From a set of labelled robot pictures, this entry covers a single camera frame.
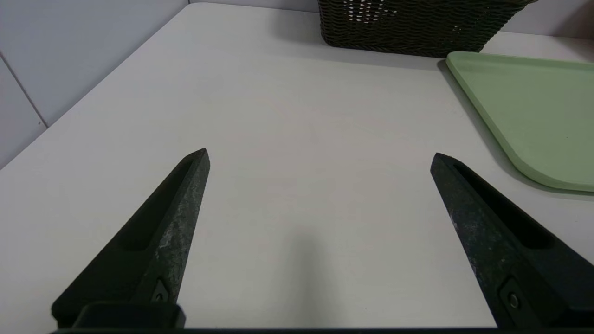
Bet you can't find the dark brown wicker basket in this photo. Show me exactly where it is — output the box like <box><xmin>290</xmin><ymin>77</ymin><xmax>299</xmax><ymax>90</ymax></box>
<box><xmin>316</xmin><ymin>0</ymin><xmax>540</xmax><ymax>59</ymax></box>

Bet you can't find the light green plastic tray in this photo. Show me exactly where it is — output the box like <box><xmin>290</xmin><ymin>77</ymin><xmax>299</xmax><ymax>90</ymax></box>
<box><xmin>445</xmin><ymin>51</ymin><xmax>594</xmax><ymax>193</ymax></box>

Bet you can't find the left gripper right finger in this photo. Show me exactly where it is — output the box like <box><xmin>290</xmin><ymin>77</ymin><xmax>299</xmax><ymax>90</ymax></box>
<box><xmin>430</xmin><ymin>152</ymin><xmax>594</xmax><ymax>329</ymax></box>

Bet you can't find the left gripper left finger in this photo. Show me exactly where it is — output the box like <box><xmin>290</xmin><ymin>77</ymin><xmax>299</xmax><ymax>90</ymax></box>
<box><xmin>51</xmin><ymin>148</ymin><xmax>211</xmax><ymax>328</ymax></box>

